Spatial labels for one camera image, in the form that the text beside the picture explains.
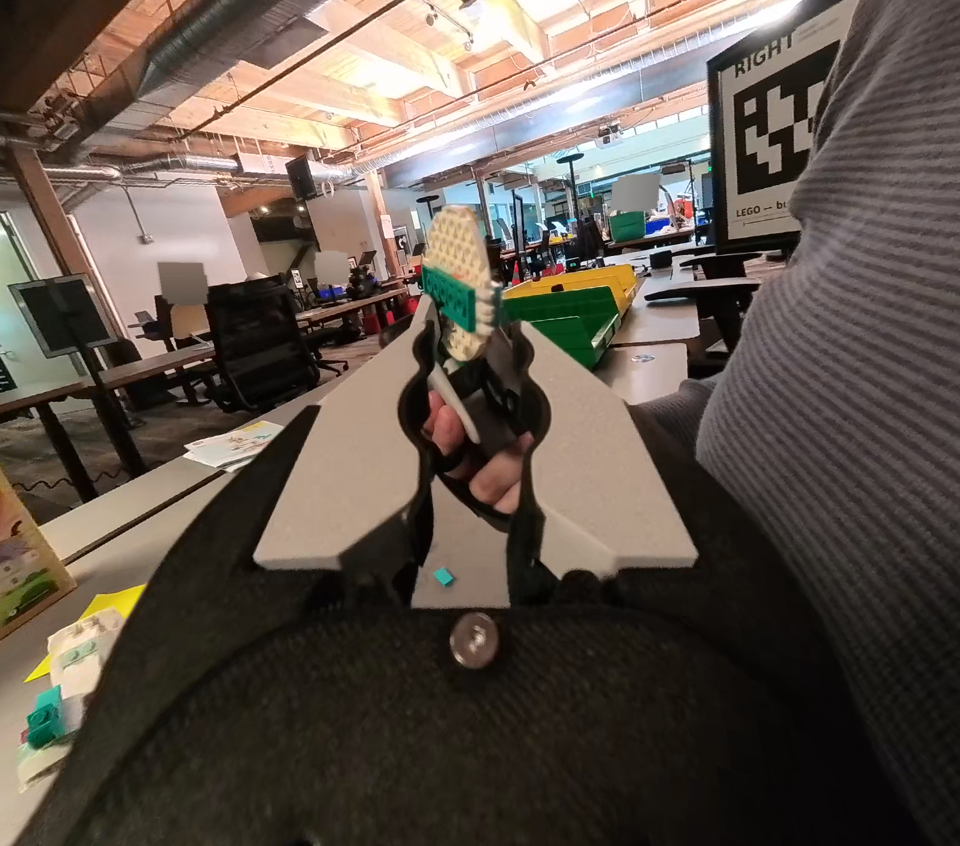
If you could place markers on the green plastic bin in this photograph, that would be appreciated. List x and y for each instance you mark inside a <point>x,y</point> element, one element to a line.
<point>570,328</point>

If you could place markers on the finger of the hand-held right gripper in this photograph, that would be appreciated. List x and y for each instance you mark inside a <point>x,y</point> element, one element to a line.
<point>455,403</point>

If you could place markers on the black panel on stand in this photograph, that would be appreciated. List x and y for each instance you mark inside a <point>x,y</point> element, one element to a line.
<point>64,313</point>

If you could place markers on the black office chair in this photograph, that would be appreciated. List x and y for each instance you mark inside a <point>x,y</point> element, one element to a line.
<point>259,343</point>

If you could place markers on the yellow plastic bin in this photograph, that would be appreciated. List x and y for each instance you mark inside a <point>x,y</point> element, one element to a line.
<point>592,276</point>

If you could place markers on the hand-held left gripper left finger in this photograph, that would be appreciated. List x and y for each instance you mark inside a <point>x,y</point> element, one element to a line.
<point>345,478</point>

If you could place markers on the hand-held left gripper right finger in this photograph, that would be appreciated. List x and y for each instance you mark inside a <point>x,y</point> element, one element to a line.
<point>615,486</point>

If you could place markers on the yellow sticky note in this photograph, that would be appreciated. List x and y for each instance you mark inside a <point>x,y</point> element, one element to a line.
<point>112,602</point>

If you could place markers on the lego set box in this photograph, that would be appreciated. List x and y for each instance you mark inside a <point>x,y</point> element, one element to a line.
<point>30,561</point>

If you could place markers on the black loudspeaker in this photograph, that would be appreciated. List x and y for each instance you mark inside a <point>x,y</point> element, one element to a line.
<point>301,178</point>

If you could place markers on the small teal lego tile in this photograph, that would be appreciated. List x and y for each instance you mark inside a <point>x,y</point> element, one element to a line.
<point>443,577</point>

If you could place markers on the person's right hand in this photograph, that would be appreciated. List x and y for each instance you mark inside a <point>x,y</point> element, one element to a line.
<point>495,478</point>

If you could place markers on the black framed marker sign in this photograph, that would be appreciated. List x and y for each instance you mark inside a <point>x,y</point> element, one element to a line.
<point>750,73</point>

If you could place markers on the round colourful lego disc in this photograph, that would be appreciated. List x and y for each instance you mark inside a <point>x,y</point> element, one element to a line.
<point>457,238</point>

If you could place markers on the wooden desk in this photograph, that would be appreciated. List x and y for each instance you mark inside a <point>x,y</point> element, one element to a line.
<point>150,366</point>

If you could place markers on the black floor lamp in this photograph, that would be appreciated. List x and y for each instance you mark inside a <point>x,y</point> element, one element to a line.
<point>574,186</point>
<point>430,201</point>

